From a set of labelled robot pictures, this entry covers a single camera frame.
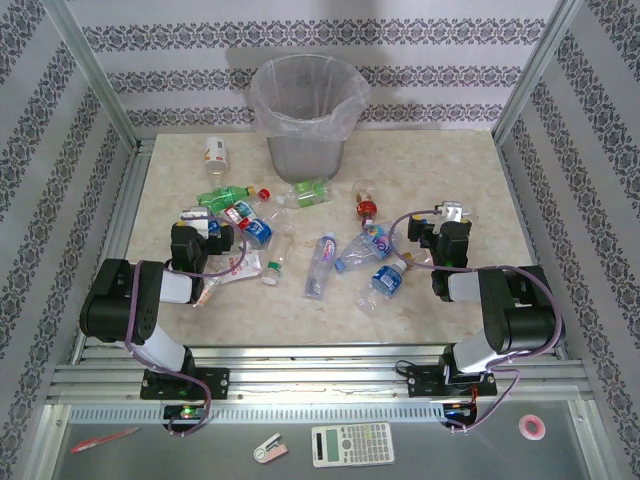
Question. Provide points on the clear bottle white green cap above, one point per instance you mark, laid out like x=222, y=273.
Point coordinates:
x=272, y=272

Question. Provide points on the red cap red-white label bottle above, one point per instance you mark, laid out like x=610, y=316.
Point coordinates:
x=240, y=212

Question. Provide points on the crushed bottle red print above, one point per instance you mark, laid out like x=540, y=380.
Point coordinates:
x=240, y=267

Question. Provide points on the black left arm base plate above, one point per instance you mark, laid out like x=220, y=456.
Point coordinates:
x=215, y=382

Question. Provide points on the green bottle yellow cap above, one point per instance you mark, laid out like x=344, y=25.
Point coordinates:
x=220, y=197

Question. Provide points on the white orange label bottle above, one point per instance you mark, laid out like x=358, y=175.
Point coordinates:
x=216, y=150

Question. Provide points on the aluminium corner post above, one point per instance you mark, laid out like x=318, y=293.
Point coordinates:
x=535, y=70
x=95, y=70

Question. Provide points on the grey scientific calculator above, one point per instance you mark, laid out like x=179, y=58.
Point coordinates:
x=352, y=444

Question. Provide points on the right controller board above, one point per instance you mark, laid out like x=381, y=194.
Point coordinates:
x=457, y=412

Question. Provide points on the clear plastic bin liner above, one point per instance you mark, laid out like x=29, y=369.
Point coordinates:
x=357, y=100

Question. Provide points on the controller board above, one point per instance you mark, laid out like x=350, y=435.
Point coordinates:
x=457, y=412
x=185, y=412

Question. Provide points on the blue label bottle white cap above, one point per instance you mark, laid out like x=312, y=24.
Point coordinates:
x=257, y=232
x=387, y=279

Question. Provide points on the clear bottle green label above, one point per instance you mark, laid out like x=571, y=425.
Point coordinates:
x=305, y=192

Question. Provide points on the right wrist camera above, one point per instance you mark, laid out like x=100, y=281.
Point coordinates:
x=452, y=210

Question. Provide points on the grey mesh waste bin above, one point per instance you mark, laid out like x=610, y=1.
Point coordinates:
x=305, y=155

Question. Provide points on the aluminium rail frame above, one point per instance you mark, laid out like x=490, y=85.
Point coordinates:
x=320, y=377

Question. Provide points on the crushed bottle pink-blue label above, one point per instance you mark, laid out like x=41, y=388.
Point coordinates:
x=324, y=250

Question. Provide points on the red pen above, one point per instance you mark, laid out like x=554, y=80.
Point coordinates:
x=105, y=440

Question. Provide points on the large crushed bottle blue cap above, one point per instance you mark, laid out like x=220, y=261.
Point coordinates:
x=370, y=245

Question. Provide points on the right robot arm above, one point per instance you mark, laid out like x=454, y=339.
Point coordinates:
x=525, y=320

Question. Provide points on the left controller board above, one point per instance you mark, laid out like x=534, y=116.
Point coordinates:
x=185, y=412

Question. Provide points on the pink tape roll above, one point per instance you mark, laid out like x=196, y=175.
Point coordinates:
x=522, y=427

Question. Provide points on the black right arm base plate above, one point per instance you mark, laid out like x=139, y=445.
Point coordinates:
x=425, y=382

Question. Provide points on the pink stapler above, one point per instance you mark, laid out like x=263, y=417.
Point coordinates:
x=270, y=447

